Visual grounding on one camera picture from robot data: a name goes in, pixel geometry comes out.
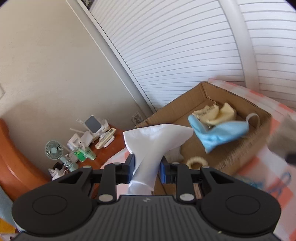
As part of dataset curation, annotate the white louvered closet door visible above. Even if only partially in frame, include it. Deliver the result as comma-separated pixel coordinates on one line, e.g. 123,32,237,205
68,1,295,116

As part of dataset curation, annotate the green tube bottle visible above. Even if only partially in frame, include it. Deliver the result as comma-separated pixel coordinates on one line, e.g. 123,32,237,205
80,146,96,161

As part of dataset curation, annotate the blue tassel sachet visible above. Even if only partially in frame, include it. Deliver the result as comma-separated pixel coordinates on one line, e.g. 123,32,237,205
237,172,292,199

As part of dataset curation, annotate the wooden nightstand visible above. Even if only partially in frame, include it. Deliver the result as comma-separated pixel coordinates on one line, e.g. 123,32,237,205
76,126,125,170

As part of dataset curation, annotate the white card box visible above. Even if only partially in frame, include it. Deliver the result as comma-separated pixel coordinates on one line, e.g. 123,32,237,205
67,133,81,151

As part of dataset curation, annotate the green small box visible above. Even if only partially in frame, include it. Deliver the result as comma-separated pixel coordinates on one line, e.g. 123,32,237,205
74,149,86,163

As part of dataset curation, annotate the blue surgical face mask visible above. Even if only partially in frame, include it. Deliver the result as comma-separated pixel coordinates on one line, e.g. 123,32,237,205
188,113,260,154

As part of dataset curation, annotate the cream yellow cloth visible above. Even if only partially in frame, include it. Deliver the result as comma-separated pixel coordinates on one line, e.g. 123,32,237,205
192,103,236,126

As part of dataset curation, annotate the white wall socket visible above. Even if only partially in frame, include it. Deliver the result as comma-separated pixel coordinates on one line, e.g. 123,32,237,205
131,112,143,125

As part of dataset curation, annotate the white lace-edged cloth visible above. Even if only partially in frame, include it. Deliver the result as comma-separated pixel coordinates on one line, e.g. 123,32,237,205
123,124,194,196

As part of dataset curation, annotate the white stand with screen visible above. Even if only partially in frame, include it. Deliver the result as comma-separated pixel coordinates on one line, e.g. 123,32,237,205
76,115,110,142

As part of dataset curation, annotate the grey cloud-print bedding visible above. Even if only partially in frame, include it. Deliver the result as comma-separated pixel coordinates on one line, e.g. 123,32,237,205
0,187,16,228

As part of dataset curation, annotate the brown cardboard box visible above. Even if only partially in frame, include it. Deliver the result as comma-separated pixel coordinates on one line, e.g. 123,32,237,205
129,82,271,195

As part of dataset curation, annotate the wooden bed headboard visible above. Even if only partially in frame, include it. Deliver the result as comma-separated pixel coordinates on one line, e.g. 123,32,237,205
0,119,50,201

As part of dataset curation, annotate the pink white checkered tablecloth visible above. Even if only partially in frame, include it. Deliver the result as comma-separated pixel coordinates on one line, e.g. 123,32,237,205
109,79,295,229

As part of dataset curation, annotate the white power strip charger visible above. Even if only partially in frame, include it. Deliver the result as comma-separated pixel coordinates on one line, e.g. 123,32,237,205
48,162,67,181

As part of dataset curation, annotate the green desk fan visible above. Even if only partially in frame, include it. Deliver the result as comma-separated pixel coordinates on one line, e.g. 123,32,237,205
45,140,78,172

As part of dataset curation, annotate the cream knitted scrunchie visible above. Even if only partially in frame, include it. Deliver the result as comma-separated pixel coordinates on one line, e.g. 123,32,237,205
186,156,209,170

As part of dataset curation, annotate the white remote control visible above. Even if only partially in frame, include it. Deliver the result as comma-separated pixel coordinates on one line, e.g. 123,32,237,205
95,128,116,150

